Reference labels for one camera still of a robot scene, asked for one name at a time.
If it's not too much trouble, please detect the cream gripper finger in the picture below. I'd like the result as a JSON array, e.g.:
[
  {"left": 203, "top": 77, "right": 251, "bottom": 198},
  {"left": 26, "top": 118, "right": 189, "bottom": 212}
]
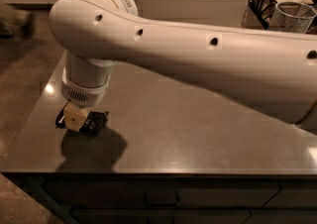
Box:
[{"left": 63, "top": 103, "right": 88, "bottom": 132}]

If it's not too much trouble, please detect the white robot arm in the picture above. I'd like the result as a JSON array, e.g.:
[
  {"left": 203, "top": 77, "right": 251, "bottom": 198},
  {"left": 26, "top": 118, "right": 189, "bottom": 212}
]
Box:
[{"left": 50, "top": 0, "right": 317, "bottom": 131}]

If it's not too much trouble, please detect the black chocolate rxbar wrapper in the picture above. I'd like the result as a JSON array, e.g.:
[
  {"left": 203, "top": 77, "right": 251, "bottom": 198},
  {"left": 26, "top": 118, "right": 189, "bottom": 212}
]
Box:
[{"left": 55, "top": 107, "right": 109, "bottom": 135}]

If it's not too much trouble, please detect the clear glass bowl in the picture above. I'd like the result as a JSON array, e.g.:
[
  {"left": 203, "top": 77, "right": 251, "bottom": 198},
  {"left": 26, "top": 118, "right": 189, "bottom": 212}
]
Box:
[{"left": 268, "top": 2, "right": 317, "bottom": 34}]

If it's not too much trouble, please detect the dark drawer handle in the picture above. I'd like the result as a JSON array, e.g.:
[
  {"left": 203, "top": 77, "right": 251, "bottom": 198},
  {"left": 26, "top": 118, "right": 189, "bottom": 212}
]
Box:
[{"left": 144, "top": 191, "right": 179, "bottom": 207}]

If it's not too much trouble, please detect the dark cabinet drawer front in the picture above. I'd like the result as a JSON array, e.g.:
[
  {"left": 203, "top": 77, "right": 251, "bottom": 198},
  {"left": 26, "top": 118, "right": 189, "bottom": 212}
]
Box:
[{"left": 45, "top": 180, "right": 280, "bottom": 208}]

